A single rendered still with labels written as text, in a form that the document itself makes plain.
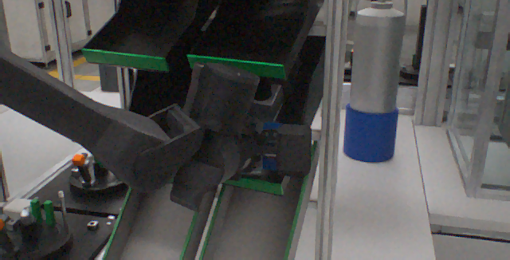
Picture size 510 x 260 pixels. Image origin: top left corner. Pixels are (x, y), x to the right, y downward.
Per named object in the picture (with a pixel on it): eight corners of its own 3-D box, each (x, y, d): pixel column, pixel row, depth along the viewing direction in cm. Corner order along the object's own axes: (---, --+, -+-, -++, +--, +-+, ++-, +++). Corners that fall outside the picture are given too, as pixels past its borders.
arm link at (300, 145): (296, 191, 53) (298, 134, 53) (140, 176, 59) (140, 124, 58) (311, 175, 61) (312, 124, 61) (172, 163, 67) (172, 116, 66)
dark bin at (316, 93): (283, 197, 67) (275, 161, 62) (196, 179, 71) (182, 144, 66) (335, 64, 84) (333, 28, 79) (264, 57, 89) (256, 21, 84)
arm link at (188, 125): (131, 184, 46) (166, 59, 43) (112, 150, 53) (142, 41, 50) (238, 195, 52) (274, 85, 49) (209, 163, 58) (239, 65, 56)
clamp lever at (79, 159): (90, 184, 109) (79, 160, 104) (82, 183, 110) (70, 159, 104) (97, 171, 112) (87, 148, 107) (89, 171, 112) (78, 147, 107)
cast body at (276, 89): (274, 140, 74) (267, 106, 69) (247, 135, 75) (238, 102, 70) (292, 101, 79) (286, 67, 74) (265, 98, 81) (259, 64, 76)
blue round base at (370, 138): (394, 165, 148) (399, 117, 143) (341, 159, 151) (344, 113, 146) (393, 143, 162) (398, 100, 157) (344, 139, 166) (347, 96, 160)
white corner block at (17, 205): (24, 228, 102) (21, 210, 100) (5, 225, 103) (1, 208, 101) (38, 216, 106) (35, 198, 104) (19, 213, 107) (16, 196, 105)
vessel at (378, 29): (397, 116, 144) (412, -20, 130) (347, 112, 147) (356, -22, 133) (395, 100, 156) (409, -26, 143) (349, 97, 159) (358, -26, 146)
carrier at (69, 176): (127, 224, 103) (120, 169, 99) (23, 210, 108) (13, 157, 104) (170, 171, 125) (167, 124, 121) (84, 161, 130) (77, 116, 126)
